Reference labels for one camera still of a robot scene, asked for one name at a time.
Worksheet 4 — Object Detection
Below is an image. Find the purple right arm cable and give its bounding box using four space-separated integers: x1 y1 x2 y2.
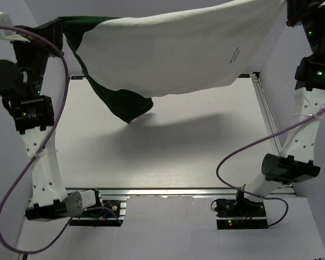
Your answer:
216 102 325 227

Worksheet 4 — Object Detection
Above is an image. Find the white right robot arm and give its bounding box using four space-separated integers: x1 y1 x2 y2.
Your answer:
233 1 325 216

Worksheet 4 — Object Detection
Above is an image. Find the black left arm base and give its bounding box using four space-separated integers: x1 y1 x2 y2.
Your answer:
69 188 127 227

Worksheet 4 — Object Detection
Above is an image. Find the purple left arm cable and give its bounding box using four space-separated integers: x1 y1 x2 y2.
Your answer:
0 23 122 254

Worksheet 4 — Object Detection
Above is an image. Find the blue table corner label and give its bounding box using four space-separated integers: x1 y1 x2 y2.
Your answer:
71 75 85 80

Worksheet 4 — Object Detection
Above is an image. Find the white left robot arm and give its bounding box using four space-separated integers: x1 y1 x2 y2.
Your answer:
0 21 104 221

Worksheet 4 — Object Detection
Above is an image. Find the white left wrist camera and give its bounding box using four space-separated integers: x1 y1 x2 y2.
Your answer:
0 11 30 42

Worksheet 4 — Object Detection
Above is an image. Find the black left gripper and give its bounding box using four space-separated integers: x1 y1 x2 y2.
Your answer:
4 18 62 96

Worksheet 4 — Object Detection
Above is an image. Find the blue right corner label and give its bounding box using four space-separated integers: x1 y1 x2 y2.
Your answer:
238 74 251 78

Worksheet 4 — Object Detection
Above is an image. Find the white green-sleeved t-shirt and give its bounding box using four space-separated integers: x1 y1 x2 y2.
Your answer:
57 1 285 123

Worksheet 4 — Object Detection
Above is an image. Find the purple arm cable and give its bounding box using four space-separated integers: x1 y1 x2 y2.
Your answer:
216 102 325 227
0 23 122 254

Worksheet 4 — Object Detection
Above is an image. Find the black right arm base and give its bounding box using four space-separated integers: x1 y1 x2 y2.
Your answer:
210 199 268 230

